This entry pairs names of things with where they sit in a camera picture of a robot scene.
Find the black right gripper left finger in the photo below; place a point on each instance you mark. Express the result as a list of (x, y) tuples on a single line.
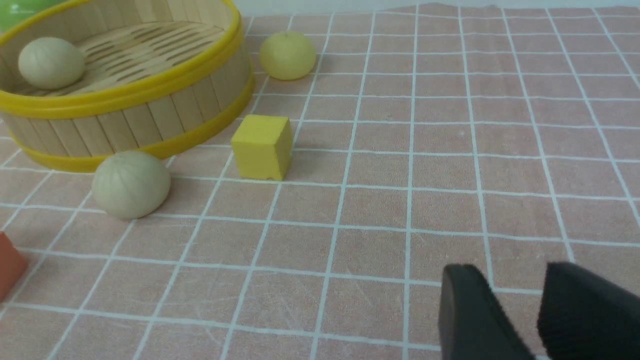
[(472, 324)]

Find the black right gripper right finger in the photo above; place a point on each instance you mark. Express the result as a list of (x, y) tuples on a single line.
[(583, 316)]

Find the yellow bun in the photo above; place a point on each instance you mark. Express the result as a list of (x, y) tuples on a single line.
[(287, 55)]

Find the white bun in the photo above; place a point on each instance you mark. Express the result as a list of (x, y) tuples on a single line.
[(131, 185), (51, 63)]

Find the bamboo steamer tray yellow rim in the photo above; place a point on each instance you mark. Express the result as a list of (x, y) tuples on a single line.
[(162, 77)]

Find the yellow cube block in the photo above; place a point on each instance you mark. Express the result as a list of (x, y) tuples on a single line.
[(262, 147)]

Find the orange cube block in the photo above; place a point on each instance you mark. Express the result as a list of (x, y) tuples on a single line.
[(12, 266)]

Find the green apple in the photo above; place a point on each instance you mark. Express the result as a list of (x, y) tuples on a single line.
[(13, 12)]

